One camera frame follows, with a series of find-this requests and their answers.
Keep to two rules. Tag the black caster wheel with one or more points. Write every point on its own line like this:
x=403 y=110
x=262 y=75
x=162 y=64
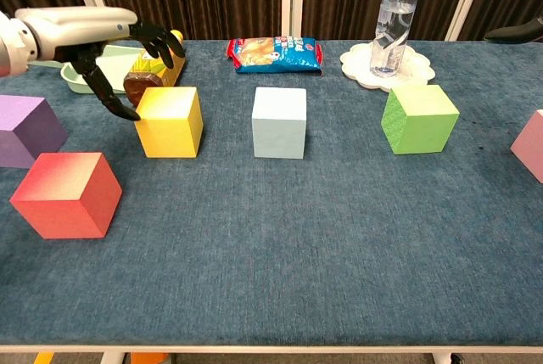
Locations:
x=456 y=359

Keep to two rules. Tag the clear plastic water bottle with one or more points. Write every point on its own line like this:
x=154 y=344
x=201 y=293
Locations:
x=394 y=20

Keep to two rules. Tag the blue and red snack bag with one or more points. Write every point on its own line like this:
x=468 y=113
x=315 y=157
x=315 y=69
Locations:
x=275 y=56

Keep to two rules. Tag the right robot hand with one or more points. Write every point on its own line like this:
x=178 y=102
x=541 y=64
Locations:
x=522 y=34

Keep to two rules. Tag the mint green plastic dustpan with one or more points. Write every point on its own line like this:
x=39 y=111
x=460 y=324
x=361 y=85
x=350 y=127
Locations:
x=74 y=80

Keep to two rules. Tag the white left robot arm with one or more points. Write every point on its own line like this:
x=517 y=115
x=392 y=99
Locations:
x=12 y=50

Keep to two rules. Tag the tea bottle with yellow label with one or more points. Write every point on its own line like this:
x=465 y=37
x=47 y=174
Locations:
x=142 y=86

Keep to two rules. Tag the green cube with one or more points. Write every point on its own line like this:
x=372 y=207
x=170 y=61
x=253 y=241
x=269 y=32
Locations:
x=424 y=130

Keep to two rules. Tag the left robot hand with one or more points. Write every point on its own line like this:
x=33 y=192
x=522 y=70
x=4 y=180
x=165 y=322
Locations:
x=80 y=24

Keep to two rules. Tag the white flower-shaped plate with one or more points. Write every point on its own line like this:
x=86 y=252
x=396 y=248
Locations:
x=356 y=63

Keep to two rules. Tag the yellow floor tape strip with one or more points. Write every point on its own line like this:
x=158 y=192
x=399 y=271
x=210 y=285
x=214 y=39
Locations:
x=43 y=359

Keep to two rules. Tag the orange plastic object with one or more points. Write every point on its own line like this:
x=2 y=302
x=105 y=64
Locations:
x=148 y=359

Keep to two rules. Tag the pink block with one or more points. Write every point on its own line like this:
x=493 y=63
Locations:
x=532 y=147

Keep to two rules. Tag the white cube block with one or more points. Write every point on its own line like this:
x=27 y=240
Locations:
x=279 y=130

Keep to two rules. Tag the white table frame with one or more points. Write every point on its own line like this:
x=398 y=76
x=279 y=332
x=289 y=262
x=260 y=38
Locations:
x=271 y=349

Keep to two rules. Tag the red block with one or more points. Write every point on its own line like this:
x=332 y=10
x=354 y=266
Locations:
x=63 y=211

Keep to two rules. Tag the blue fabric table cloth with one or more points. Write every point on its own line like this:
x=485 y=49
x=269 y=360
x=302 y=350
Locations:
x=254 y=275

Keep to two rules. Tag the yellow cube block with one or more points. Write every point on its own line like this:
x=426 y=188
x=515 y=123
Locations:
x=169 y=135

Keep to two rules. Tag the purple cube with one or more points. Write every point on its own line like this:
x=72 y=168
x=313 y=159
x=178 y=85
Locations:
x=25 y=139

